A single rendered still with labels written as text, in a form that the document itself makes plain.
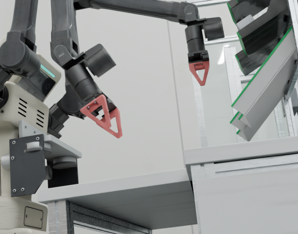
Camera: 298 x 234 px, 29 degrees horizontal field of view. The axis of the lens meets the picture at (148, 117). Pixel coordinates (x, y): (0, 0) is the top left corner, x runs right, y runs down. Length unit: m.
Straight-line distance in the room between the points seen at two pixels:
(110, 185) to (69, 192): 0.10
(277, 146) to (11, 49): 0.76
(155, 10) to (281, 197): 1.04
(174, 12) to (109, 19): 3.44
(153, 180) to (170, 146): 3.56
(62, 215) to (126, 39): 3.97
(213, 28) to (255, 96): 0.55
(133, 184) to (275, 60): 0.46
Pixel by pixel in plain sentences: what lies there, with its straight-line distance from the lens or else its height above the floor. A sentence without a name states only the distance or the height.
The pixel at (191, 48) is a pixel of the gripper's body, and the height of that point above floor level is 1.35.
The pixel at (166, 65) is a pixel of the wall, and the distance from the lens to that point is 5.07.
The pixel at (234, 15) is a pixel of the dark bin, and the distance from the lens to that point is 1.73.
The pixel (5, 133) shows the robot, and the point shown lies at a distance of 1.71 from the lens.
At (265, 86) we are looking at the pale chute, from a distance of 1.43.
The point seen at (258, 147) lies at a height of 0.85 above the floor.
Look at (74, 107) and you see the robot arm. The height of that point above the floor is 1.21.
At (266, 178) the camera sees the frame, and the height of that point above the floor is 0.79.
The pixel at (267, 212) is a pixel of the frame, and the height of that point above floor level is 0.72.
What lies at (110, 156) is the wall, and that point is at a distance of 4.97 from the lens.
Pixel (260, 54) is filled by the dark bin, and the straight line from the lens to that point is 1.67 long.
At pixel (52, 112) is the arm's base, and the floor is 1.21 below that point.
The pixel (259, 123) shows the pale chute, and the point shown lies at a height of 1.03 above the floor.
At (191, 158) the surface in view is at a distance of 1.12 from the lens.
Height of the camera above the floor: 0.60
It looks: 17 degrees up
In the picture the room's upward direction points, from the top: 6 degrees counter-clockwise
